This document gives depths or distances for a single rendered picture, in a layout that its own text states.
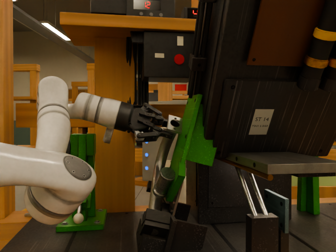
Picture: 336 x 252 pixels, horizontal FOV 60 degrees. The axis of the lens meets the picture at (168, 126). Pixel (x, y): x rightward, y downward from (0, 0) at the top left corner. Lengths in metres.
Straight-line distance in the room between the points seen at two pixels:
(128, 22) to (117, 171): 0.50
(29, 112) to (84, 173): 0.70
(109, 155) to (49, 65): 11.04
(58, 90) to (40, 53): 11.51
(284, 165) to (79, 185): 0.36
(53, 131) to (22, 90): 11.74
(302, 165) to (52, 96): 0.55
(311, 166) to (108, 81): 0.71
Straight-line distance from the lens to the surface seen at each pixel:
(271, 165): 0.56
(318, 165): 0.61
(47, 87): 0.75
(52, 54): 12.05
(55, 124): 0.65
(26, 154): 0.48
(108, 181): 1.06
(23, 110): 1.19
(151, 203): 0.76
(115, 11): 1.04
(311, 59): 0.65
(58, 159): 0.50
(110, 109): 0.74
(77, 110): 0.76
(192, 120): 0.69
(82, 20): 0.98
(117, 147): 1.05
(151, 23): 0.98
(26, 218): 1.13
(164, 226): 0.71
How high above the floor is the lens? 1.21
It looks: 1 degrees down
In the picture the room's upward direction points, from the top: straight up
